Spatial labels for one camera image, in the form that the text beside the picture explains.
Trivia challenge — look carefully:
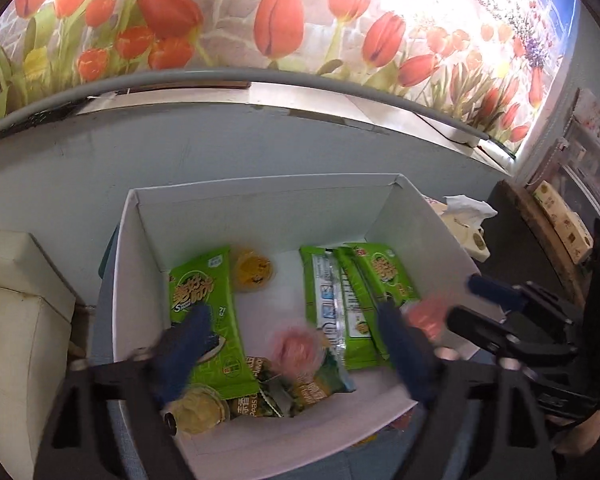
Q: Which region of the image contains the pink jelly cup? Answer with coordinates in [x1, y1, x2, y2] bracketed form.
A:
[271, 325, 325, 380]

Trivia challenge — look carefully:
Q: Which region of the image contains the red jelly cup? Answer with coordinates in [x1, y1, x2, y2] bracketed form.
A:
[404, 297, 452, 341]

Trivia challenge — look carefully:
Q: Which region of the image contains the person's right hand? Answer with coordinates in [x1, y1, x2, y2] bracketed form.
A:
[545, 410, 600, 457]

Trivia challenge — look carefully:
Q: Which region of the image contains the dark wooden side shelf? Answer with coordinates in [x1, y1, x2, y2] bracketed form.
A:
[478, 180, 588, 308]

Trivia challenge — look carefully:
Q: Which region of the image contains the blue table cloth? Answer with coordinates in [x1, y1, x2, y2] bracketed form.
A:
[90, 233, 478, 479]

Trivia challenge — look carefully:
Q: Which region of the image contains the tissue box on shelf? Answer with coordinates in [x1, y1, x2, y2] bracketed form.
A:
[532, 181, 593, 264]

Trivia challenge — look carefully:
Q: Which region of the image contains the tissue pack on table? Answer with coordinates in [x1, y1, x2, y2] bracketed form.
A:
[424, 195, 498, 262]

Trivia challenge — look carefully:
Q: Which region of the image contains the green jelly cup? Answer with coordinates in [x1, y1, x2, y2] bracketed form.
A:
[166, 385, 230, 436]

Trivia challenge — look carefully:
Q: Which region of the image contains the white leather sofa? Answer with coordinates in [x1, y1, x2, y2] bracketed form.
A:
[0, 231, 76, 479]

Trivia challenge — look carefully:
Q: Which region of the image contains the green seaweed snack pack right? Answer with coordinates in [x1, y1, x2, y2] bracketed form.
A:
[334, 242, 420, 361]

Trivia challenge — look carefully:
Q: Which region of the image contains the green seaweed snack pack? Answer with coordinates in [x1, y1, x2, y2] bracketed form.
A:
[334, 242, 420, 361]
[169, 246, 259, 400]

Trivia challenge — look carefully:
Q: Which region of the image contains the floral storage rack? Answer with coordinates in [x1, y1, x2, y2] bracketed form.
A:
[527, 89, 600, 229]

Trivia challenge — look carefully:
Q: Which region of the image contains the green snack pack back side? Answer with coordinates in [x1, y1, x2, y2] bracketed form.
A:
[299, 246, 380, 370]

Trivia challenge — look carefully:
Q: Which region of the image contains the dark small seaweed packet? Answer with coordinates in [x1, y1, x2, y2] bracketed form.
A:
[227, 350, 356, 419]

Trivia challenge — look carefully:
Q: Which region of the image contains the green seaweed snack pack left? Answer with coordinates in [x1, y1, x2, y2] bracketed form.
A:
[169, 246, 259, 400]

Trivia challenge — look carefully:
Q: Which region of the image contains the white cardboard box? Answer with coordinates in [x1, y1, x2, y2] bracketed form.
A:
[112, 174, 503, 479]

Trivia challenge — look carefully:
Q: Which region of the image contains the yellow smiley jelly cup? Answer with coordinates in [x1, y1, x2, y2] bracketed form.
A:
[230, 247, 274, 292]

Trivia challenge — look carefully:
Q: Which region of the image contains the tulip flower wall poster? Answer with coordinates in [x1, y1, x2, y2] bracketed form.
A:
[0, 0, 578, 152]

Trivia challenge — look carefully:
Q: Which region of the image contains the grey poster bottom rail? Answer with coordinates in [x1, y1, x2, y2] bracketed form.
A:
[0, 66, 491, 143]

